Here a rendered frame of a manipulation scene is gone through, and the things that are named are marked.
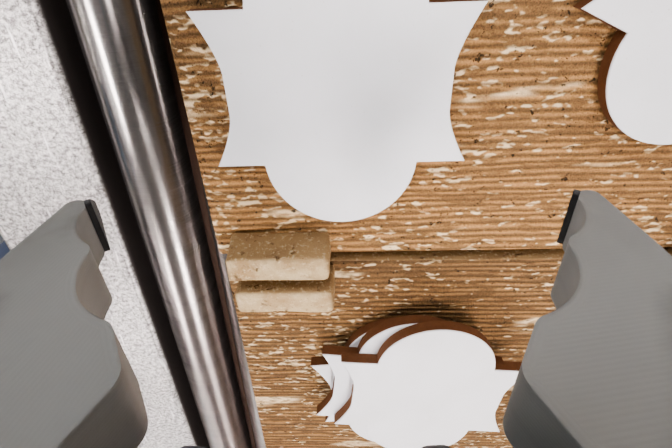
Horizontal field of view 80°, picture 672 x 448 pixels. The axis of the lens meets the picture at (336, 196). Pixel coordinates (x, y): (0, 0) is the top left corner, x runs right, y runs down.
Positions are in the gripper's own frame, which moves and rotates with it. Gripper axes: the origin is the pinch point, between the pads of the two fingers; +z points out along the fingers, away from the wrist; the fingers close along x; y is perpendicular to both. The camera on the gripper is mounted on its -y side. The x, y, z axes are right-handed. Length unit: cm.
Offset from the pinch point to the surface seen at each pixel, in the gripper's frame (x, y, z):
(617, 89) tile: 13.1, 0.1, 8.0
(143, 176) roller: -11.7, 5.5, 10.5
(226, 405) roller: -11.2, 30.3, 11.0
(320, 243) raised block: -1.1, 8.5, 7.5
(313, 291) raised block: -1.6, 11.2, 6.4
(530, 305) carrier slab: 12.8, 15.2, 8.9
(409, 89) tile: 3.5, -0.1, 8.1
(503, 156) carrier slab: 8.9, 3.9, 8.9
